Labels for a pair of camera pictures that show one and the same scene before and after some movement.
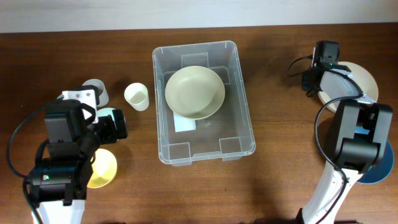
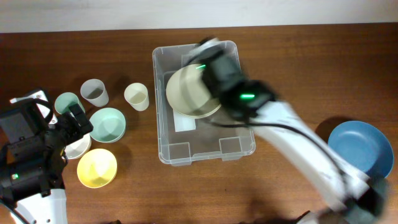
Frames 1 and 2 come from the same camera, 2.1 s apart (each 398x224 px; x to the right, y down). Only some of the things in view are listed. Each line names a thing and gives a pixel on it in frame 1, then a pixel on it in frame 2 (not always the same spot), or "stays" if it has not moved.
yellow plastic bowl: (104, 168) stays
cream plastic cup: (136, 94) stays
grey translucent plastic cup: (103, 94) stays
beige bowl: (363, 79) to (188, 94)
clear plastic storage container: (229, 134) stays
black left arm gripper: (111, 135) to (75, 132)
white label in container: (182, 124) stays
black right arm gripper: (305, 83) to (226, 69)
